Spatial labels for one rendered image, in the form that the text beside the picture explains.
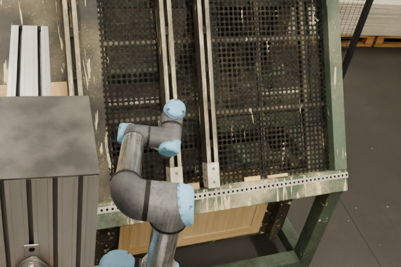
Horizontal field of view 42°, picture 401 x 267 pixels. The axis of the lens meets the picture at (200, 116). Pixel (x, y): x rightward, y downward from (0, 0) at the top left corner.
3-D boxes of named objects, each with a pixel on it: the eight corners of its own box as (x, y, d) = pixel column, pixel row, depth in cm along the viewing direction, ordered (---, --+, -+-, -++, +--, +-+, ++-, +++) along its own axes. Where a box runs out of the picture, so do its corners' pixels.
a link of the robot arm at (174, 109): (163, 116, 180) (166, 95, 184) (158, 129, 189) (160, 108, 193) (186, 120, 181) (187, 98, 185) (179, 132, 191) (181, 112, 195)
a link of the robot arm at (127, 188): (100, 225, 143) (117, 142, 187) (140, 229, 144) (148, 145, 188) (103, 189, 138) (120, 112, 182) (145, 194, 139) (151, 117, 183)
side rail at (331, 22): (323, 168, 294) (335, 170, 284) (313, -29, 288) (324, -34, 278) (335, 166, 297) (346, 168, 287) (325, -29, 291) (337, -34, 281)
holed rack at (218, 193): (34, 223, 228) (34, 223, 227) (34, 216, 228) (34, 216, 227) (347, 177, 287) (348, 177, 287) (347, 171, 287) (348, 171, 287)
